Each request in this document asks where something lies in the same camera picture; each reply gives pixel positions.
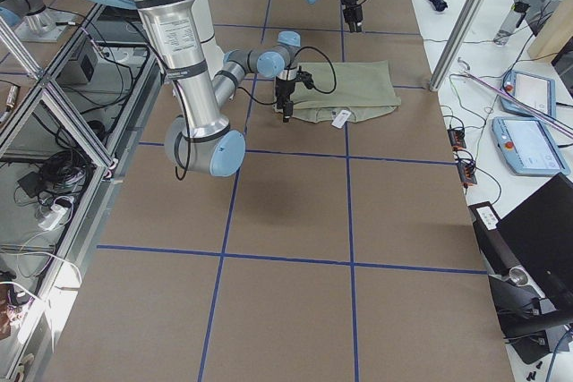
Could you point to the white pedestal column base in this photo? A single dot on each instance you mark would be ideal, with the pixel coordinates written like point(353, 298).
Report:
point(202, 17)

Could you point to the clear water bottle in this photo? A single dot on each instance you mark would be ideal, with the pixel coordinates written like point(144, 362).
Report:
point(511, 23)

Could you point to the white Miniso hang tag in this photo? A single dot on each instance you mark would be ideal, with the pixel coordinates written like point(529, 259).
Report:
point(340, 118)

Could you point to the upper blue teach pendant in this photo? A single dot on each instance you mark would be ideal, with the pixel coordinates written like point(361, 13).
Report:
point(530, 89)

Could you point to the black laptop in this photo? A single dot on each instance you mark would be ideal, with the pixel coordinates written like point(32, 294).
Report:
point(529, 252)

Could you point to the olive green long-sleeve shirt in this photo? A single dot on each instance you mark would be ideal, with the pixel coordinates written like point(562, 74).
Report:
point(363, 89)

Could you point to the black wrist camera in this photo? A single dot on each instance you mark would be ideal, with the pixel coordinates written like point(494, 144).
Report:
point(305, 78)

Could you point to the lower blue teach pendant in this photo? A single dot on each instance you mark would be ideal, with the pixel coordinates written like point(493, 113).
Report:
point(528, 147)

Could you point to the white power strip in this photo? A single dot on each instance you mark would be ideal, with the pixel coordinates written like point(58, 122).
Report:
point(55, 217)

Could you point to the blue teach pendant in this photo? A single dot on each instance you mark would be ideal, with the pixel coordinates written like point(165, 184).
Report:
point(530, 89)
point(528, 147)

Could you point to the orange black electronics board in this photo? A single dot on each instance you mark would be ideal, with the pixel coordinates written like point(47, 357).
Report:
point(457, 138)

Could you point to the aluminium frame post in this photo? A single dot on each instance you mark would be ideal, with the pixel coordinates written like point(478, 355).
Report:
point(457, 36)

